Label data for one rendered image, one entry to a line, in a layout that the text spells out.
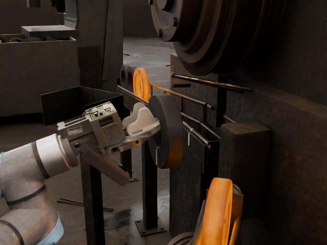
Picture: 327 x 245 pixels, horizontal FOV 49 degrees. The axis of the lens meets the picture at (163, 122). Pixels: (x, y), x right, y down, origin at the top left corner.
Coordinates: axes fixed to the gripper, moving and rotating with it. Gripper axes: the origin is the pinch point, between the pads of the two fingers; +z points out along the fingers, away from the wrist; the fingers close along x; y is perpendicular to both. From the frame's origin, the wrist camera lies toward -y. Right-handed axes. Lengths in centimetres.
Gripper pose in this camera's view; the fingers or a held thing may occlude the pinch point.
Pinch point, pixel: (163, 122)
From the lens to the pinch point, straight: 74.2
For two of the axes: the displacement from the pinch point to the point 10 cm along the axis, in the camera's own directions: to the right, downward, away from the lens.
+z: 9.1, -3.6, 1.9
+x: -3.1, -3.3, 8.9
